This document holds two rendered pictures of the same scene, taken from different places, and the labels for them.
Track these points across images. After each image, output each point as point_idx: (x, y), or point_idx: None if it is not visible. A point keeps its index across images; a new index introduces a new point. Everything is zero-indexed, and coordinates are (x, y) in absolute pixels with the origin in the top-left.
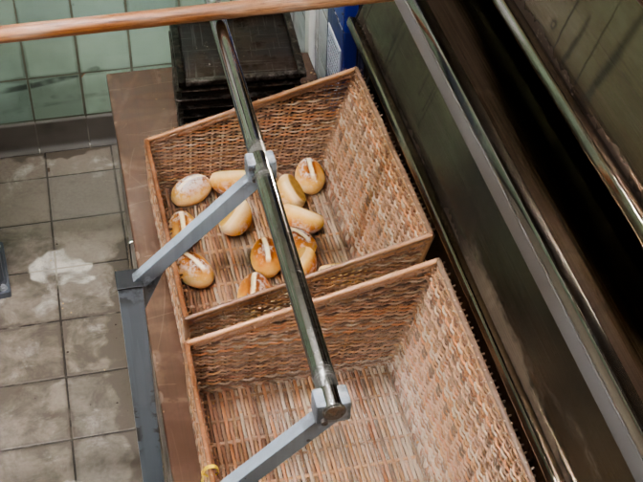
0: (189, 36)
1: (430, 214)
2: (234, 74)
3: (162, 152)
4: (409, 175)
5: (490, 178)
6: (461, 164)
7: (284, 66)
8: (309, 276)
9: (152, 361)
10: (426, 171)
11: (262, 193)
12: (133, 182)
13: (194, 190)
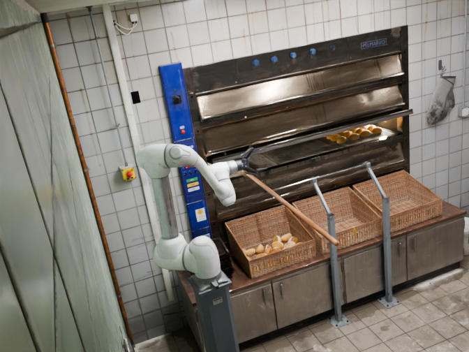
0: None
1: (289, 194)
2: (287, 184)
3: (232, 281)
4: (256, 219)
5: (339, 130)
6: (283, 183)
7: (216, 242)
8: (299, 221)
9: (313, 265)
10: None
11: (323, 175)
12: (248, 283)
13: None
